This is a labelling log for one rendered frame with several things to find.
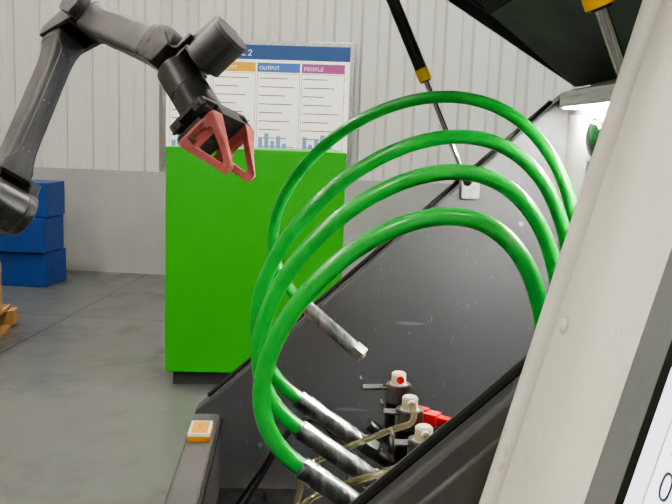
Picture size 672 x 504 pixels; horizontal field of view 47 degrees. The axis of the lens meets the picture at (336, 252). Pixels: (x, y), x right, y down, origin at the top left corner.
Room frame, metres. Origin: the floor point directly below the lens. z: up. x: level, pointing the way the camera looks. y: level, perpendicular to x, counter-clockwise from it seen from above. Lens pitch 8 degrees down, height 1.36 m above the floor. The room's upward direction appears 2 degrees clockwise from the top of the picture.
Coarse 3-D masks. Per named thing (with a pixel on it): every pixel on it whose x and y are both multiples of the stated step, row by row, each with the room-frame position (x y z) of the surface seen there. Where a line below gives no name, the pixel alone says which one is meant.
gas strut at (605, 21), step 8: (584, 0) 0.50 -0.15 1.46; (592, 0) 0.50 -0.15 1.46; (600, 0) 0.50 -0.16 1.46; (608, 0) 0.50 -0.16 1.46; (584, 8) 0.51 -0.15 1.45; (592, 8) 0.50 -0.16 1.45; (600, 8) 0.50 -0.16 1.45; (600, 16) 0.50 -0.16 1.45; (608, 16) 0.50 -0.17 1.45; (600, 24) 0.51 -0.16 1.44; (608, 24) 0.50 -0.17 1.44; (608, 32) 0.50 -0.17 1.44; (608, 40) 0.51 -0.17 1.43; (616, 40) 0.50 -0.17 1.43; (608, 48) 0.51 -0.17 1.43; (616, 48) 0.50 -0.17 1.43; (616, 56) 0.51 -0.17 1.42; (616, 64) 0.51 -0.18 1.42; (616, 72) 0.51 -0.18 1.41
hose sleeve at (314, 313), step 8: (312, 304) 0.94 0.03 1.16; (304, 312) 0.93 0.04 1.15; (312, 312) 0.93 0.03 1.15; (320, 312) 0.93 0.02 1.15; (312, 320) 0.93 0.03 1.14; (320, 320) 0.93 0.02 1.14; (328, 320) 0.93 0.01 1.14; (328, 328) 0.92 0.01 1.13; (336, 328) 0.92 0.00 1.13; (336, 336) 0.92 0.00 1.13; (344, 336) 0.92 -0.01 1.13; (344, 344) 0.91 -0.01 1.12; (352, 344) 0.91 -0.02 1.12
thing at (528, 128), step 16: (416, 96) 0.89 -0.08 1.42; (432, 96) 0.89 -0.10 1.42; (448, 96) 0.88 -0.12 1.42; (464, 96) 0.87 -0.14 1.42; (480, 96) 0.87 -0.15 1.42; (368, 112) 0.91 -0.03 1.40; (384, 112) 0.91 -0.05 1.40; (496, 112) 0.86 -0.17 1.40; (512, 112) 0.86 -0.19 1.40; (336, 128) 0.93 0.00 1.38; (352, 128) 0.92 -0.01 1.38; (528, 128) 0.85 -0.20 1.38; (320, 144) 0.93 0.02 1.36; (544, 144) 0.84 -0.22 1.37; (304, 160) 0.94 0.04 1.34; (560, 160) 0.84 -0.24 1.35; (560, 176) 0.84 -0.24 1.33; (288, 192) 0.95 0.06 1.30; (560, 192) 0.84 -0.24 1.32; (272, 224) 0.95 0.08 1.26; (272, 240) 0.95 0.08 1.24; (288, 288) 0.94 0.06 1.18
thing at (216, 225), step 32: (192, 160) 4.06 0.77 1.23; (256, 160) 4.09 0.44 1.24; (288, 160) 4.10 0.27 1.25; (320, 160) 4.11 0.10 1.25; (192, 192) 4.06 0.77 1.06; (224, 192) 4.07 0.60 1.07; (256, 192) 4.09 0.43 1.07; (192, 224) 4.06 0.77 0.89; (224, 224) 4.07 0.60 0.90; (256, 224) 4.09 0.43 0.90; (192, 256) 4.06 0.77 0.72; (224, 256) 4.07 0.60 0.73; (256, 256) 4.09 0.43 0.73; (288, 256) 4.10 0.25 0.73; (320, 256) 4.11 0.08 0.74; (192, 288) 4.06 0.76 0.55; (224, 288) 4.07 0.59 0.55; (192, 320) 4.06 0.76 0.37; (224, 320) 4.07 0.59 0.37; (192, 352) 4.06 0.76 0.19; (224, 352) 4.07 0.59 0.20
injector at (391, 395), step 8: (408, 384) 0.82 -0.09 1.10; (392, 392) 0.81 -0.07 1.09; (400, 392) 0.81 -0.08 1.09; (408, 392) 0.81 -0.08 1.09; (392, 400) 0.81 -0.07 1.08; (400, 400) 0.81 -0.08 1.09; (384, 416) 0.82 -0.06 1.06; (392, 416) 0.81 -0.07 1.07; (368, 424) 0.81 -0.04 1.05; (376, 424) 0.81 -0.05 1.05; (384, 424) 0.82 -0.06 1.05; (392, 424) 0.81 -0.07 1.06; (384, 440) 0.81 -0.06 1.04; (392, 448) 0.81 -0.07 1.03
